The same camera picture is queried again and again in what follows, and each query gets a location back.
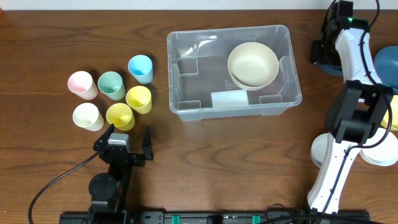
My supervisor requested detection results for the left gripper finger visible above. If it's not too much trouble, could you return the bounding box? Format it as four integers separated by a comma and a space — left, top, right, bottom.
141, 128, 154, 161
93, 124, 115, 152

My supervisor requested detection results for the dark blue bowl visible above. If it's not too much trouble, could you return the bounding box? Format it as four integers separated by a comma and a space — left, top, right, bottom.
317, 63, 343, 77
374, 46, 398, 95

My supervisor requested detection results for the clear plastic storage container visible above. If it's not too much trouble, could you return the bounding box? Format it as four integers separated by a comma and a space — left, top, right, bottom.
167, 25, 302, 121

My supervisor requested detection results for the beige large bowl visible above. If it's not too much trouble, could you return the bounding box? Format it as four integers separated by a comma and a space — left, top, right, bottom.
227, 42, 279, 91

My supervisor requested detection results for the yellow small bowl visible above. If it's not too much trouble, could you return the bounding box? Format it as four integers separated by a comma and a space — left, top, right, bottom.
381, 95, 398, 131

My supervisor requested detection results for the light grey small bowl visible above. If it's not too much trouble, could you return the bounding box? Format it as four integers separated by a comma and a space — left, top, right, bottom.
310, 133, 331, 168

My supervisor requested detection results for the white small bowl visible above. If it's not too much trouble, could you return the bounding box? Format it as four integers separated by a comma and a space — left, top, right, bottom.
360, 132, 397, 166

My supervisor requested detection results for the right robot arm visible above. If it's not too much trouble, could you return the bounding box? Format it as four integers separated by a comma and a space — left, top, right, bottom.
307, 0, 393, 214

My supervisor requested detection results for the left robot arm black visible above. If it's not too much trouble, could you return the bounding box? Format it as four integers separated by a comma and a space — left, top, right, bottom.
88, 124, 154, 223

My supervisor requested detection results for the white plastic cup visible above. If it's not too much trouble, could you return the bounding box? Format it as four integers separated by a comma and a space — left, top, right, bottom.
72, 103, 104, 131

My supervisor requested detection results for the yellow plastic cup lower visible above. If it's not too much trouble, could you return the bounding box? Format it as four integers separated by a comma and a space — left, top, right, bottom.
106, 103, 135, 131

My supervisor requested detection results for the yellow plastic cup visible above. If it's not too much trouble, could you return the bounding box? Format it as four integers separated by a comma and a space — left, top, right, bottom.
106, 103, 135, 131
126, 86, 152, 114

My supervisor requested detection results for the yellow plastic cup upper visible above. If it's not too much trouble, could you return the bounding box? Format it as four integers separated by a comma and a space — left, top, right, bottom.
126, 86, 152, 114

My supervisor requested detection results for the green plastic cup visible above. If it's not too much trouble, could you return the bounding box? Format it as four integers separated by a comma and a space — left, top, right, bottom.
98, 71, 126, 101

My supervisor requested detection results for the pink plastic cup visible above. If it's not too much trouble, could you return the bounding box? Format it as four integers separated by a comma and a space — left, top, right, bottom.
67, 71, 98, 100

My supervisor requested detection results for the blue plastic cup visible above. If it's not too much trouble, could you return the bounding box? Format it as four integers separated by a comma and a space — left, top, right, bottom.
127, 55, 154, 84

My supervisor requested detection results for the right black cable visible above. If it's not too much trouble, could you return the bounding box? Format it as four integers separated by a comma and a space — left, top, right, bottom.
322, 0, 394, 215

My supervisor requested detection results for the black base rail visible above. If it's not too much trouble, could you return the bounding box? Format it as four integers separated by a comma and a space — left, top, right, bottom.
59, 208, 371, 224

